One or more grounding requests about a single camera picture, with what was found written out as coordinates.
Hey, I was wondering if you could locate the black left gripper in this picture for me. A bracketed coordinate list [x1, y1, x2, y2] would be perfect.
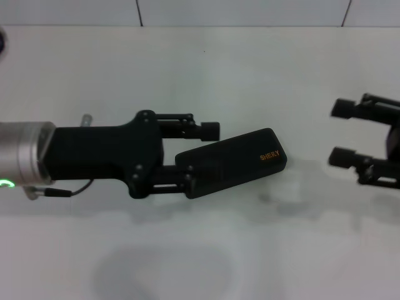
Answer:
[46, 109, 194, 199]

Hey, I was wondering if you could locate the black glasses case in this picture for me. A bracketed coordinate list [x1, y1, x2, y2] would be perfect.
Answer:
[174, 127, 288, 200]

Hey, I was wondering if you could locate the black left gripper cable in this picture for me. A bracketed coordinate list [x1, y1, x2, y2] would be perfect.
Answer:
[46, 177, 93, 198]

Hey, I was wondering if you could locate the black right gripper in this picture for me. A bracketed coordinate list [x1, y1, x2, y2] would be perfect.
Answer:
[327, 92, 400, 190]

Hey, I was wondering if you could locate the silver left cable connector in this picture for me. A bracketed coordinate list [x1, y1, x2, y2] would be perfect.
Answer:
[24, 186, 48, 201]

